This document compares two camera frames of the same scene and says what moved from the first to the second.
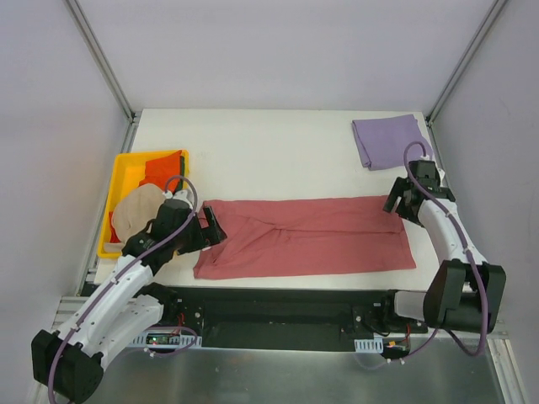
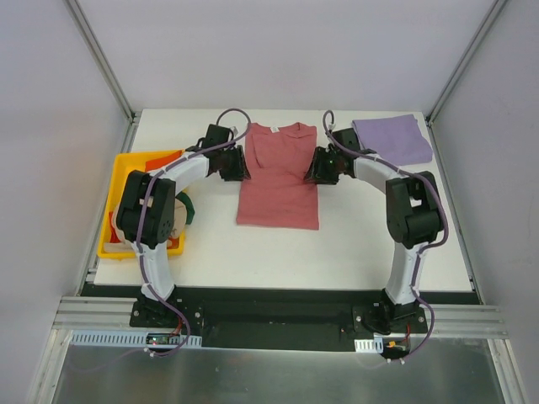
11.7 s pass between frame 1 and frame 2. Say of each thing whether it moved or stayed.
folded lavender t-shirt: stayed
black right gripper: moved
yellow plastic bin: stayed
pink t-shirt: moved
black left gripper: moved
